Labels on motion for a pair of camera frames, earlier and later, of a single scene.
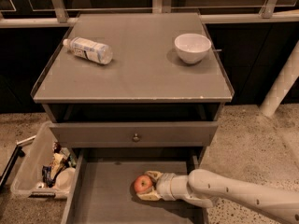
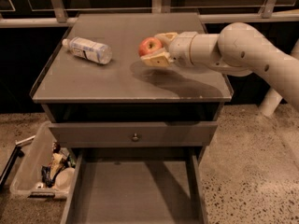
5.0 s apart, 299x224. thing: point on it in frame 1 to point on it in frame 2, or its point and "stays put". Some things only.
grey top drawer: (135, 134) stays put
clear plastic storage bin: (46, 171) stays put
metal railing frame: (56, 14) stays put
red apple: (142, 184) to (149, 45)
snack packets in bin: (62, 161) stays put
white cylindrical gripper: (164, 187) to (181, 49)
